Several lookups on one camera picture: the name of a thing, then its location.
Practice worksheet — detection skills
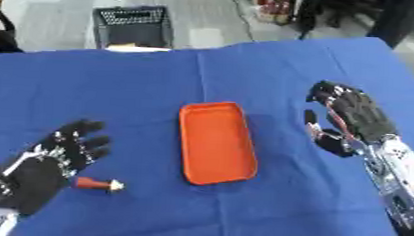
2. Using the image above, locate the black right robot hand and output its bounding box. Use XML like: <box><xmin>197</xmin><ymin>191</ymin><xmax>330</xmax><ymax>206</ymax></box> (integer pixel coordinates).
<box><xmin>299</xmin><ymin>79</ymin><xmax>402</xmax><ymax>161</ymax></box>

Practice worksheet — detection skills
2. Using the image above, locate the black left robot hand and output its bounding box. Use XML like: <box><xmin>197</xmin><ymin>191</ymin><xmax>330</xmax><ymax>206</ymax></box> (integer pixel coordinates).
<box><xmin>0</xmin><ymin>115</ymin><xmax>115</xmax><ymax>220</ymax></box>

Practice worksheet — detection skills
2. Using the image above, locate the small red stamp toy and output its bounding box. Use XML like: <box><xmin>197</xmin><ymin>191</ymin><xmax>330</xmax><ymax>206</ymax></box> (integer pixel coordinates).
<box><xmin>74</xmin><ymin>176</ymin><xmax>126</xmax><ymax>194</ymax></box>

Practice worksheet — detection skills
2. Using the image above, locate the red and yellow bag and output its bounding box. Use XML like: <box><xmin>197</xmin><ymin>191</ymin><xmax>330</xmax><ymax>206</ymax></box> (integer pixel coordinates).
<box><xmin>251</xmin><ymin>0</ymin><xmax>296</xmax><ymax>26</ymax></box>

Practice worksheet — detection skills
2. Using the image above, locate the orange rectangular tray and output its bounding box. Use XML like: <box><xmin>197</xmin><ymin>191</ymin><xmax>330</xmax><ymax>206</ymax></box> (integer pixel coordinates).
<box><xmin>174</xmin><ymin>99</ymin><xmax>263</xmax><ymax>189</ymax></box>

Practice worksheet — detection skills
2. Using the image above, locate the black plastic crate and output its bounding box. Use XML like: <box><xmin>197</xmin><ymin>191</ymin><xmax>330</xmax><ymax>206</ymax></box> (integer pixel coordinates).
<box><xmin>89</xmin><ymin>3</ymin><xmax>177</xmax><ymax>52</ymax></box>

